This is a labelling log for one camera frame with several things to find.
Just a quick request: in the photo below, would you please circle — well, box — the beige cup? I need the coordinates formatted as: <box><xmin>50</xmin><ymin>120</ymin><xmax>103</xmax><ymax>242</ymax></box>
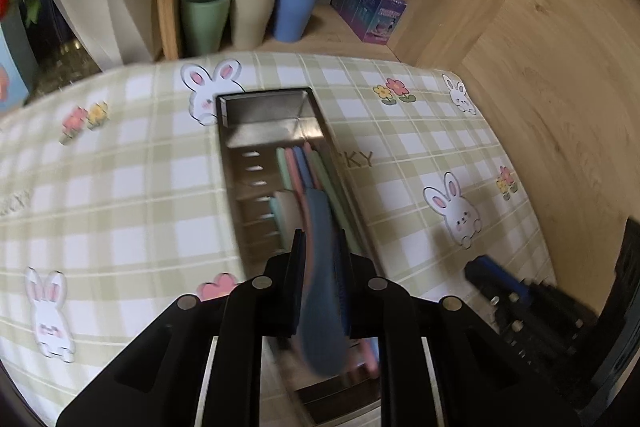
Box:
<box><xmin>229</xmin><ymin>0</ymin><xmax>279</xmax><ymax>49</ymax></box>

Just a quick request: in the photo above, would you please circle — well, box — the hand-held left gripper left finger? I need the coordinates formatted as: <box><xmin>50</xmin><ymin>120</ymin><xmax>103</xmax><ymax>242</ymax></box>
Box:
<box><xmin>57</xmin><ymin>229</ymin><xmax>307</xmax><ymax>427</ymax></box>

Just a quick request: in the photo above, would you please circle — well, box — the green spoon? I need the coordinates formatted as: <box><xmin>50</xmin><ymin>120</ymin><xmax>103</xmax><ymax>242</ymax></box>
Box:
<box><xmin>269</xmin><ymin>191</ymin><xmax>302</xmax><ymax>254</ymax></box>

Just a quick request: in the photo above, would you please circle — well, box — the green cup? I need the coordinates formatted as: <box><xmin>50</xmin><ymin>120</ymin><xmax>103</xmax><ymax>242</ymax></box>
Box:
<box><xmin>180</xmin><ymin>0</ymin><xmax>234</xmax><ymax>57</ymax></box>

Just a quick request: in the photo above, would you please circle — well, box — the white and blue box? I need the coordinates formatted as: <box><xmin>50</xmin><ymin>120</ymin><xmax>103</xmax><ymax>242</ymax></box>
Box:
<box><xmin>0</xmin><ymin>26</ymin><xmax>32</xmax><ymax>110</ymax></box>

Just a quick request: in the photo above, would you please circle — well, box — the green chopstick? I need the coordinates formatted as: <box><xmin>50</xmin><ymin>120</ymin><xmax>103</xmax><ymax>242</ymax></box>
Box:
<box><xmin>276</xmin><ymin>147</ymin><xmax>293</xmax><ymax>194</ymax></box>
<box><xmin>317</xmin><ymin>147</ymin><xmax>372</xmax><ymax>254</ymax></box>

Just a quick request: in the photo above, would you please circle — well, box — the purple box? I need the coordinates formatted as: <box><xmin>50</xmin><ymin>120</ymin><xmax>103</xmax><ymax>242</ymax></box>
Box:
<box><xmin>330</xmin><ymin>0</ymin><xmax>407</xmax><ymax>46</ymax></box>

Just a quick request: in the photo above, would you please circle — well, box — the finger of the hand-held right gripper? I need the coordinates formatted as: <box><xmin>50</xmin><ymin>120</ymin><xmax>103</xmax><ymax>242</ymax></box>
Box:
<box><xmin>464</xmin><ymin>255</ymin><xmax>540</xmax><ymax>304</ymax></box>
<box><xmin>487</xmin><ymin>289</ymin><xmax>567</xmax><ymax>360</ymax></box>

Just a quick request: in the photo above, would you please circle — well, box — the blue spoon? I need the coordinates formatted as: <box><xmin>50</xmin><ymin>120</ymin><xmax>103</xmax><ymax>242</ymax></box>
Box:
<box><xmin>297</xmin><ymin>187</ymin><xmax>352</xmax><ymax>378</ymax></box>

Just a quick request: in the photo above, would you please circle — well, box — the blue chopstick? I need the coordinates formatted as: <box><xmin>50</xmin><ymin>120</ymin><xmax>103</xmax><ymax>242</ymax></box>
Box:
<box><xmin>293</xmin><ymin>145</ymin><xmax>315</xmax><ymax>192</ymax></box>
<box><xmin>301</xmin><ymin>144</ymin><xmax>326</xmax><ymax>192</ymax></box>

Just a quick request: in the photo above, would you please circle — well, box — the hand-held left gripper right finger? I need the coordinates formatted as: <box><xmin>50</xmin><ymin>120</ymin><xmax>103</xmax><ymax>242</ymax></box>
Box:
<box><xmin>335</xmin><ymin>232</ymin><xmax>583</xmax><ymax>427</ymax></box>

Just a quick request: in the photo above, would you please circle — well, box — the white faceted flower pot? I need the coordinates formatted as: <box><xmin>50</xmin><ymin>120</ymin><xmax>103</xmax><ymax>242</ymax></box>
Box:
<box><xmin>50</xmin><ymin>0</ymin><xmax>162</xmax><ymax>70</ymax></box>

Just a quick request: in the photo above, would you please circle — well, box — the blue cup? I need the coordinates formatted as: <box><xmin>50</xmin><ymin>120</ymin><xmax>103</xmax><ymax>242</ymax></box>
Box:
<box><xmin>272</xmin><ymin>0</ymin><xmax>321</xmax><ymax>43</ymax></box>

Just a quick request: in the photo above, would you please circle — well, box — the gold tin lid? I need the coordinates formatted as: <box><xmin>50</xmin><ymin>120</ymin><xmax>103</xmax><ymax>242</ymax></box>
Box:
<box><xmin>30</xmin><ymin>41</ymin><xmax>102</xmax><ymax>94</ymax></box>

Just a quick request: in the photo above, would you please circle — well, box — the perforated metal utensil tray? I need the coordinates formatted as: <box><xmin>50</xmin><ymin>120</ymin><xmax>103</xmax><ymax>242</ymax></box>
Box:
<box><xmin>215</xmin><ymin>87</ymin><xmax>397</xmax><ymax>424</ymax></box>

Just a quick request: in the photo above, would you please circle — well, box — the plaid bunny print table mat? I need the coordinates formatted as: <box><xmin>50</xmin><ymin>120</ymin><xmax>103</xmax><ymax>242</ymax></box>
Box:
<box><xmin>0</xmin><ymin>52</ymin><xmax>559</xmax><ymax>427</ymax></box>

